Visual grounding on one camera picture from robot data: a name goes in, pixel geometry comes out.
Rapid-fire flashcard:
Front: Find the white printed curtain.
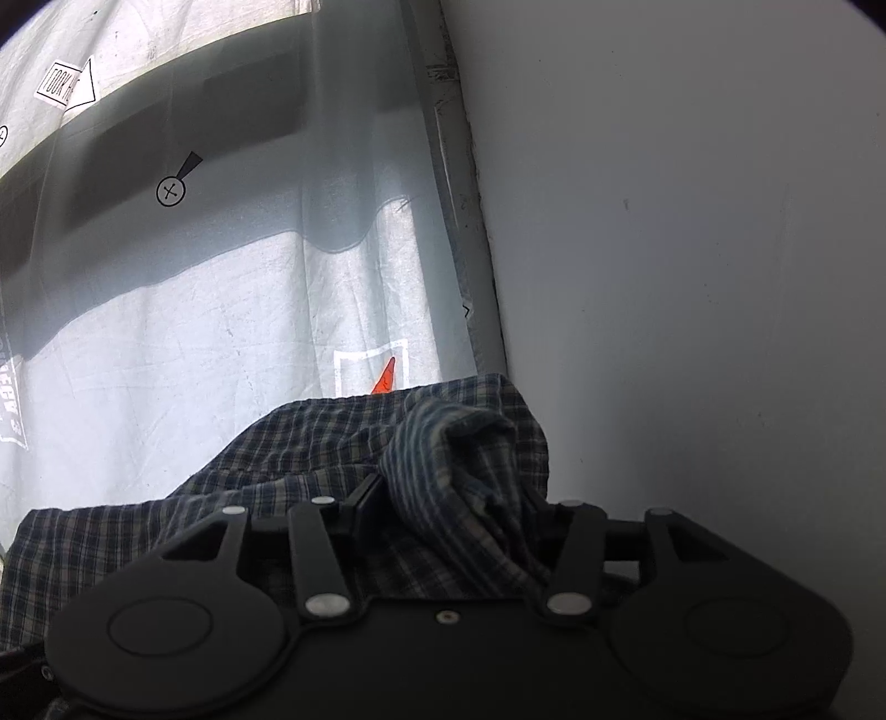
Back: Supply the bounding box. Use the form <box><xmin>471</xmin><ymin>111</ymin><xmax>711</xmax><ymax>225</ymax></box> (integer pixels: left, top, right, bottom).
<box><xmin>0</xmin><ymin>0</ymin><xmax>478</xmax><ymax>555</ymax></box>

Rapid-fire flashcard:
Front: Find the blue plaid shirt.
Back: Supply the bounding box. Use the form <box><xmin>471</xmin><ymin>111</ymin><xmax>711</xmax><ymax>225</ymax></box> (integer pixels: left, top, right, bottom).
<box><xmin>0</xmin><ymin>374</ymin><xmax>638</xmax><ymax>655</ymax></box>

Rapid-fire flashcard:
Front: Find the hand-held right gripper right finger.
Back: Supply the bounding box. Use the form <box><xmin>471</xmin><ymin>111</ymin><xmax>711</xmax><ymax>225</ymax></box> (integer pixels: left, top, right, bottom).
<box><xmin>526</xmin><ymin>498</ymin><xmax>728</xmax><ymax>617</ymax></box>

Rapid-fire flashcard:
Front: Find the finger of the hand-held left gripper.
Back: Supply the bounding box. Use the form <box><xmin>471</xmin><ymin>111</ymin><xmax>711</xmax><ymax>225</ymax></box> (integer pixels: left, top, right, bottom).
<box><xmin>0</xmin><ymin>642</ymin><xmax>53</xmax><ymax>690</ymax></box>

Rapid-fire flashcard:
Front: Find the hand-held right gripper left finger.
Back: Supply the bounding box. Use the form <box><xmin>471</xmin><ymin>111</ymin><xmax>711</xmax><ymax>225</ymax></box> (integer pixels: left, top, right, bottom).
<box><xmin>159</xmin><ymin>474</ymin><xmax>382</xmax><ymax>620</ymax></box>

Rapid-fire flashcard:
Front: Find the grey window frame post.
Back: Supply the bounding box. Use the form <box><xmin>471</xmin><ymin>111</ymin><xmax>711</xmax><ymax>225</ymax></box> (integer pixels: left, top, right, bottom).
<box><xmin>405</xmin><ymin>0</ymin><xmax>508</xmax><ymax>380</ymax></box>

